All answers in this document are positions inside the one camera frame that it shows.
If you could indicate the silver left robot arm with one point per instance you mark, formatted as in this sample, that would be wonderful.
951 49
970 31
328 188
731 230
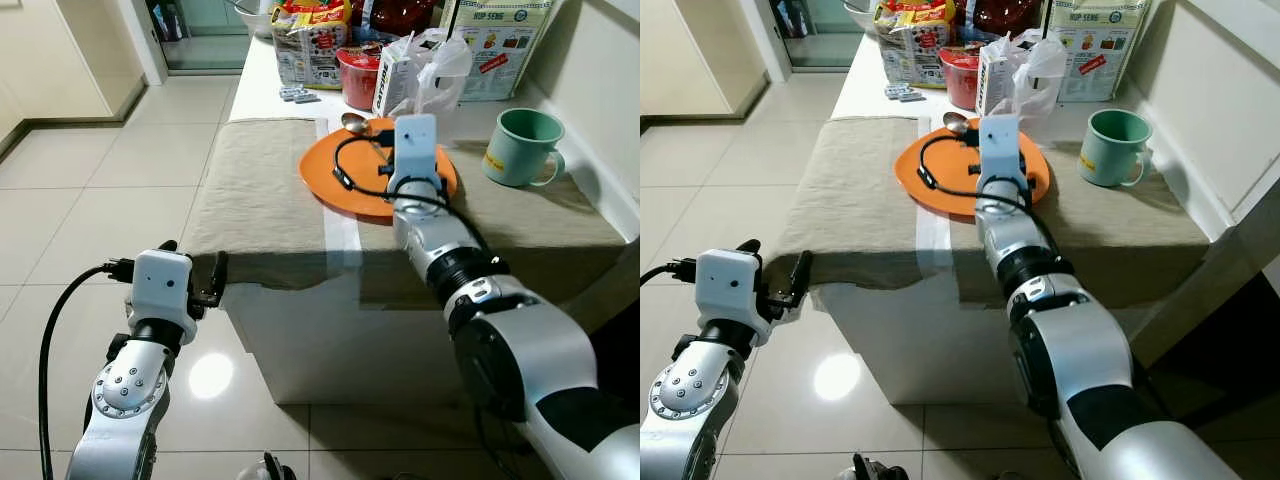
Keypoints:
125 400
690 400

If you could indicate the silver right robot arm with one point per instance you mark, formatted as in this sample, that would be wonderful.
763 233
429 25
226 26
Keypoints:
520 340
1080 350

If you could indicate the beige tablecloth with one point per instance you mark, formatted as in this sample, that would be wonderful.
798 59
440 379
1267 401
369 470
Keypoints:
850 190
250 190

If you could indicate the white table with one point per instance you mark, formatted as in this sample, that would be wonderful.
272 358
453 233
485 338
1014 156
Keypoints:
900 345
300 345

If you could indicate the orange plate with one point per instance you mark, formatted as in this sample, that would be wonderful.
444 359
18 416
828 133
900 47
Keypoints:
950 195
325 180

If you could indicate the small blister pack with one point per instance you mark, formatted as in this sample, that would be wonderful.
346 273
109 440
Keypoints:
903 93
298 95

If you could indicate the metal spoon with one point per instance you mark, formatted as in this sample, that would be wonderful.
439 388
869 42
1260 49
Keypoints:
354 123
955 123

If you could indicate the cream cabinet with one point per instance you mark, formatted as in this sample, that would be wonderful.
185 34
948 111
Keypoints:
60 50
690 50

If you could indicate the glass door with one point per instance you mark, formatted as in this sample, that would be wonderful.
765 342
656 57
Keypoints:
210 30
815 30

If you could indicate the red noodle cup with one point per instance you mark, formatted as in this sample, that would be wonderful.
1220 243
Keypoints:
960 80
358 80

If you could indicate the yellow red snack bag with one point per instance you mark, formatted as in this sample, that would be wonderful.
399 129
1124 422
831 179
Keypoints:
310 45
912 45

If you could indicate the green mug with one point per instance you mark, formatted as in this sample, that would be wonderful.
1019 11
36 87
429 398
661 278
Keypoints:
520 150
1112 150

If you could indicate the metal bowl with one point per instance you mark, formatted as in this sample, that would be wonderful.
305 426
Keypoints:
255 12
860 10

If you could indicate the white carton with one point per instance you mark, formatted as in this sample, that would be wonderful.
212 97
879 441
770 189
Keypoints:
390 85
990 80

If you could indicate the white plastic bag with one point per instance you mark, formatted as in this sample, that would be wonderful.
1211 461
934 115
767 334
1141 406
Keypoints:
1040 70
445 65

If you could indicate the dark red bag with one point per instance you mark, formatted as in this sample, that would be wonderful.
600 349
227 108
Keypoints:
395 15
995 15

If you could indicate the printed cardboard box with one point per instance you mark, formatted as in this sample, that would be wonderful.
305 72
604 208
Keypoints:
500 45
1100 45

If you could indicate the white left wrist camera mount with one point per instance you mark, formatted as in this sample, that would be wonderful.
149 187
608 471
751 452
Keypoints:
160 285
728 285

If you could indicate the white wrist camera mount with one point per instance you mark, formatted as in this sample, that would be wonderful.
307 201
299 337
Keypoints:
160 285
999 150
416 150
728 285

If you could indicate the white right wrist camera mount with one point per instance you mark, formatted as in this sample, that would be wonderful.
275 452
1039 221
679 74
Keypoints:
999 150
416 150

